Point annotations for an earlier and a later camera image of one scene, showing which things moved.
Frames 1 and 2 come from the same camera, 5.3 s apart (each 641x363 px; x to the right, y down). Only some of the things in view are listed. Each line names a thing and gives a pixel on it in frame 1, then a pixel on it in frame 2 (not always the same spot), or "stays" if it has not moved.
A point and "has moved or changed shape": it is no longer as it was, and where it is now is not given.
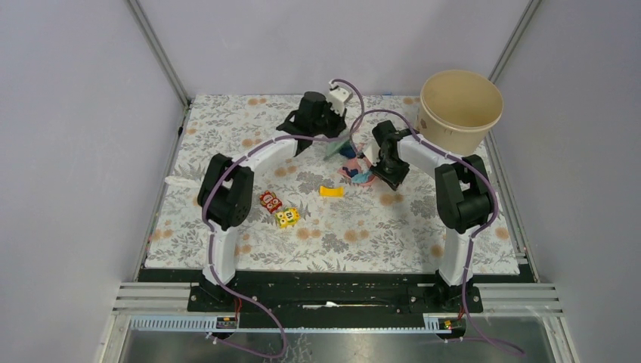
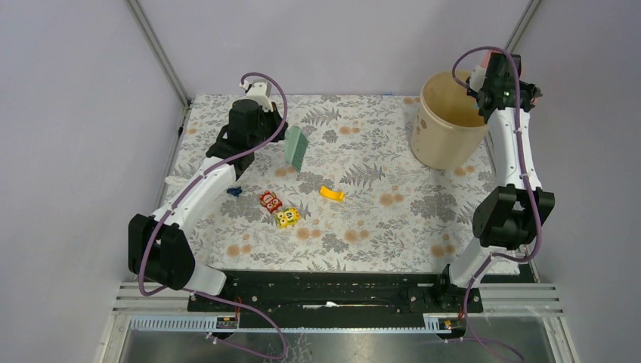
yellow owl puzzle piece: x=287 y=218 stays
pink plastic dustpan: x=361 y=165 → x=485 y=63
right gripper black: x=394 y=181 → x=531 y=91
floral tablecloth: x=320 y=212 stays
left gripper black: x=339 y=121 → x=274 y=116
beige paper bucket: x=456 y=110 stays
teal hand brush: x=342 y=147 has moved or changed shape
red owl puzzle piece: x=270 y=201 stays
